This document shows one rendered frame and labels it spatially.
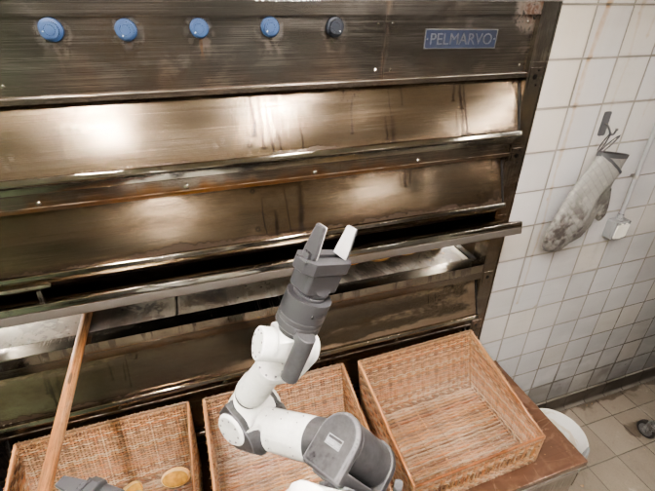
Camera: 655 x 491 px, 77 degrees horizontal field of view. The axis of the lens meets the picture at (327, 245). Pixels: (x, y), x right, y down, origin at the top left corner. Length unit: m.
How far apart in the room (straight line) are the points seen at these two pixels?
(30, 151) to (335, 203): 0.81
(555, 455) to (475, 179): 1.12
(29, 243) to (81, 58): 0.50
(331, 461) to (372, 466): 0.09
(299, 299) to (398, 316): 1.01
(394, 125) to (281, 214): 0.44
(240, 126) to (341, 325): 0.84
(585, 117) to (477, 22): 0.59
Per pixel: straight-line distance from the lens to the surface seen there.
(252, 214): 1.27
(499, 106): 1.52
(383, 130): 1.29
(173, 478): 1.76
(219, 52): 1.15
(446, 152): 1.44
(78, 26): 1.16
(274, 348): 0.78
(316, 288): 0.72
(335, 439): 0.81
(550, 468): 1.95
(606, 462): 2.87
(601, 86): 1.80
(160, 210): 1.26
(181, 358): 1.56
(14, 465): 1.77
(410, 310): 1.72
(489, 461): 1.71
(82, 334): 1.50
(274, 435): 0.93
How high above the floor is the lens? 2.08
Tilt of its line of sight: 30 degrees down
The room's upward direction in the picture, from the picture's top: straight up
